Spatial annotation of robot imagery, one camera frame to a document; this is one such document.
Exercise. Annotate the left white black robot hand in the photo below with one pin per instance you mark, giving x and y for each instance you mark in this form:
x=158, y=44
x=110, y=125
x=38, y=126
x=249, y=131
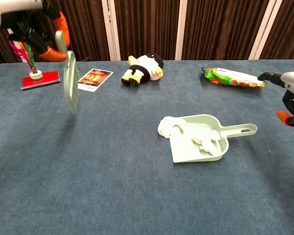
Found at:
x=22, y=22

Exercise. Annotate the mint green hand broom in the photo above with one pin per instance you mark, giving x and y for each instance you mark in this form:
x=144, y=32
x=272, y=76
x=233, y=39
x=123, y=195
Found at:
x=71, y=80

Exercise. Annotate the white paper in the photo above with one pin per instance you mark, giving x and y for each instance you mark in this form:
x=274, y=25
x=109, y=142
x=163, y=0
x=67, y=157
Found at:
x=166, y=127
x=208, y=145

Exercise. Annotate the mint green dustpan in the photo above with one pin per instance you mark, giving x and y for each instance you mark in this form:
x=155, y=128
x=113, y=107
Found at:
x=186, y=151

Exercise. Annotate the penguin plush toy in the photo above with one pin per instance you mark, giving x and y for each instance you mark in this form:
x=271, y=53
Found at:
x=144, y=66

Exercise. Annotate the colourful feather shuttlecock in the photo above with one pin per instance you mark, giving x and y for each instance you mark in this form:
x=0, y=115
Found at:
x=36, y=76

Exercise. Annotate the green snack bag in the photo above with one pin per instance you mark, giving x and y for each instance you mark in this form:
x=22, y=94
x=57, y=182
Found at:
x=232, y=77

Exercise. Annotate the red rectangular box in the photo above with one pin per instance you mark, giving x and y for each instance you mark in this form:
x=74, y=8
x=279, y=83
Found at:
x=47, y=79

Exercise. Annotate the white photo card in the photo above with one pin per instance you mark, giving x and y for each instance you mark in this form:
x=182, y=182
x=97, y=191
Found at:
x=95, y=78

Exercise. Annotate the brown pleated folding screen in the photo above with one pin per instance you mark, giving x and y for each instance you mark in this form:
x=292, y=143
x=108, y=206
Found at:
x=147, y=24

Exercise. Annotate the blue felt table mat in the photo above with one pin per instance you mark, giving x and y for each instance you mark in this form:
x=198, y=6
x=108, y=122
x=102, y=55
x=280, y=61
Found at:
x=112, y=183

